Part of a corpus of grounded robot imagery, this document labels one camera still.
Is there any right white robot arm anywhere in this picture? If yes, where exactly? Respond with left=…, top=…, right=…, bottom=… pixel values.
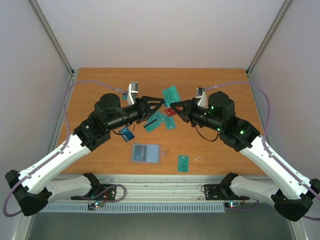
left=170, top=91, right=320, bottom=222

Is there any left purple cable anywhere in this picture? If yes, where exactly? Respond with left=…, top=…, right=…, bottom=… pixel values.
left=2, top=79, right=131, bottom=217

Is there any dark blue card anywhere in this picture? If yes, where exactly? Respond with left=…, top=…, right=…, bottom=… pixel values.
left=118, top=127, right=135, bottom=143

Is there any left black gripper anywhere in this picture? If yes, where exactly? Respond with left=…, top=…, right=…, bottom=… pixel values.
left=107, top=95, right=165, bottom=131

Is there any circuit board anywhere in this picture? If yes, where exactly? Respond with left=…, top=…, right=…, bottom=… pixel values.
left=87, top=202, right=104, bottom=211
left=224, top=201, right=244, bottom=209

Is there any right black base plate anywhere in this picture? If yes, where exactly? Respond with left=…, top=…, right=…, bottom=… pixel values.
left=201, top=184, right=250, bottom=201

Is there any teal vip card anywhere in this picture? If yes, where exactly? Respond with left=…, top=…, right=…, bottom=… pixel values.
left=162, top=85, right=181, bottom=107
left=164, top=116, right=176, bottom=130

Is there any left circuit board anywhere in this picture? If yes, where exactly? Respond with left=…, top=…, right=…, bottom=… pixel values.
left=87, top=202, right=104, bottom=211

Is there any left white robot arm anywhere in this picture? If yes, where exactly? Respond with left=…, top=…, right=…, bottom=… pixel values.
left=5, top=93, right=165, bottom=216

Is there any grey slotted cable duct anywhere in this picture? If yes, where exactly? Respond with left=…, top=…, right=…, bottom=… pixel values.
left=42, top=202, right=225, bottom=214

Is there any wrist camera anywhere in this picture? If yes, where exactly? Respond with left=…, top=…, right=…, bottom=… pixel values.
left=127, top=81, right=139, bottom=106
left=195, top=87, right=207, bottom=108

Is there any aluminium front rail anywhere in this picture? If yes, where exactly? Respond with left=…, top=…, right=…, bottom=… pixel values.
left=49, top=174, right=266, bottom=204

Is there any red card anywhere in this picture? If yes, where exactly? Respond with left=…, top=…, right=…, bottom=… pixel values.
left=164, top=107, right=177, bottom=117

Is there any purple cable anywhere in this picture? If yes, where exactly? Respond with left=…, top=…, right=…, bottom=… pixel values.
left=2, top=79, right=131, bottom=217
left=203, top=81, right=320, bottom=222

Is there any aluminium frame post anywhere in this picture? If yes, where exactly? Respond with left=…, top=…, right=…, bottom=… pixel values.
left=28, top=0, right=74, bottom=76
left=246, top=0, right=294, bottom=78

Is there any right aluminium frame post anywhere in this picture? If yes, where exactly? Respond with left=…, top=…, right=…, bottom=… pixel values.
left=246, top=0, right=294, bottom=78

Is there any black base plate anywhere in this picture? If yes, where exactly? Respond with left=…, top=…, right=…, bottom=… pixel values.
left=70, top=184, right=117, bottom=202
left=201, top=184, right=250, bottom=201

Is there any left aluminium frame post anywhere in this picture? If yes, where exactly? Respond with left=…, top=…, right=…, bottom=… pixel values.
left=28, top=0, right=74, bottom=76

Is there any right circuit board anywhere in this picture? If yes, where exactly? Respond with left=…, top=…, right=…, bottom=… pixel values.
left=224, top=201, right=244, bottom=209

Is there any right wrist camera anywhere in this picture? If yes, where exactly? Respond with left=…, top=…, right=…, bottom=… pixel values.
left=195, top=87, right=207, bottom=108

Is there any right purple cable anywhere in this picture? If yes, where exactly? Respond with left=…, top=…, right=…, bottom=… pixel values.
left=203, top=81, right=320, bottom=222

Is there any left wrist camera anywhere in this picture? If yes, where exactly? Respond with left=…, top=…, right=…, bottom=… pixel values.
left=127, top=81, right=139, bottom=106

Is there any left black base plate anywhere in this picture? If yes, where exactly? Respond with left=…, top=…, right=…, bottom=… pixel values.
left=70, top=184, right=117, bottom=202

